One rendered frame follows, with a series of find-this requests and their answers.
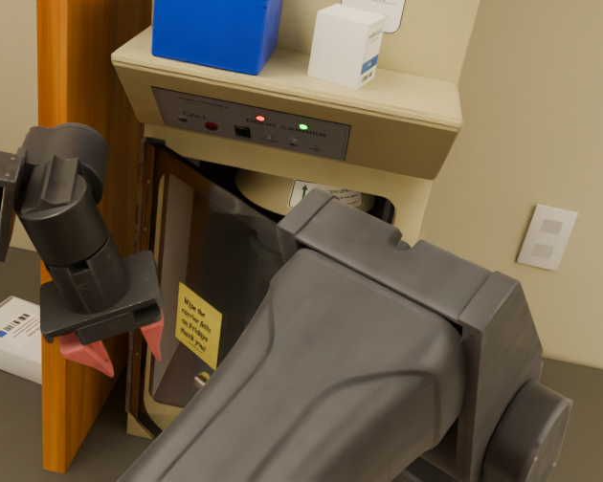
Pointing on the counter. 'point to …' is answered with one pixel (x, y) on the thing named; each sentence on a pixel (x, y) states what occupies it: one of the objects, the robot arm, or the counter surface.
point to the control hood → (313, 103)
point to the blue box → (217, 32)
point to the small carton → (346, 45)
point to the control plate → (275, 120)
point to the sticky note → (198, 325)
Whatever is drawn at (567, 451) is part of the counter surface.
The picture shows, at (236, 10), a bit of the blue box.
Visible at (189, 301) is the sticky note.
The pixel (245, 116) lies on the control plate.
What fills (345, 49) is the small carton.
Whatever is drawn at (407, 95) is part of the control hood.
